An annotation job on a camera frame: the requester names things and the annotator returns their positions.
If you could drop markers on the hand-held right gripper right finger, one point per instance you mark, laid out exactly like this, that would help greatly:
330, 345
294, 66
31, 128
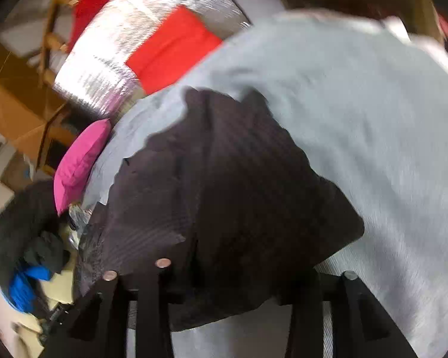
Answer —
310, 305

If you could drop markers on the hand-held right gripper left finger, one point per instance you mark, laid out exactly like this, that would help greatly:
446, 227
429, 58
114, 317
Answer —
149, 305

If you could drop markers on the dark quilted jacket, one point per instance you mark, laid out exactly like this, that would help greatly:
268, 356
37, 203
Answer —
227, 194

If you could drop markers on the pile of dark clothes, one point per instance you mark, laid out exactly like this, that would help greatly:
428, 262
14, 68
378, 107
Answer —
11, 227

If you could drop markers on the bright blue garment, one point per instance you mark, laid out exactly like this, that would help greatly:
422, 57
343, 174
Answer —
24, 287

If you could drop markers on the dark teal garment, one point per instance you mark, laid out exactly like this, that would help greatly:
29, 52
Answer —
46, 251

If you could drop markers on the crumpled silver foil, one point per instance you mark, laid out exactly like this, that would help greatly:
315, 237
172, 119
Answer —
77, 227

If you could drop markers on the pink pillow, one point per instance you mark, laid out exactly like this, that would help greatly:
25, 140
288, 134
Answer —
80, 164

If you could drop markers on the light grey bed sheet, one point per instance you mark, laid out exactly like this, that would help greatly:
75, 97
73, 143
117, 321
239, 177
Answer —
358, 119

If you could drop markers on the cardboard box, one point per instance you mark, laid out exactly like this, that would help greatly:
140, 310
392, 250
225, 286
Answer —
11, 100

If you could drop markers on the silver foil mat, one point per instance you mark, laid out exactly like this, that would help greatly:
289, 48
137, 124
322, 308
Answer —
108, 67

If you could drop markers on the wooden chair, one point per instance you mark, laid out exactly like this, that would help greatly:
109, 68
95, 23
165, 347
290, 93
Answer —
50, 41

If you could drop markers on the wooden table frame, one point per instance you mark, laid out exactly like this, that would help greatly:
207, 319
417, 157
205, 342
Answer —
56, 134

